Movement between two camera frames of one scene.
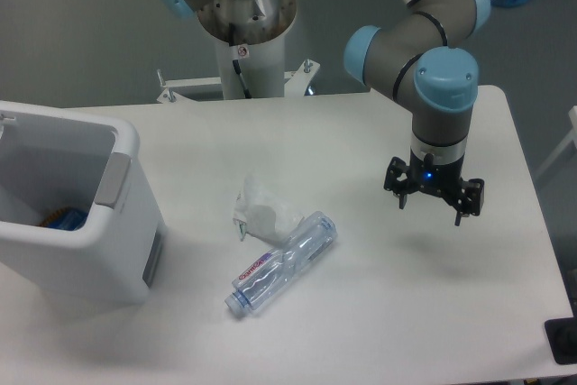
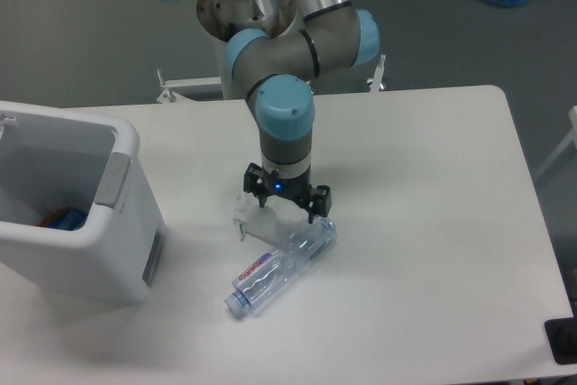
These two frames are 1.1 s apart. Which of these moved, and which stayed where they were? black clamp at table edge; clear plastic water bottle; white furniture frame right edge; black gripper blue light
Moved: black gripper blue light
Stayed: black clamp at table edge; white furniture frame right edge; clear plastic water bottle
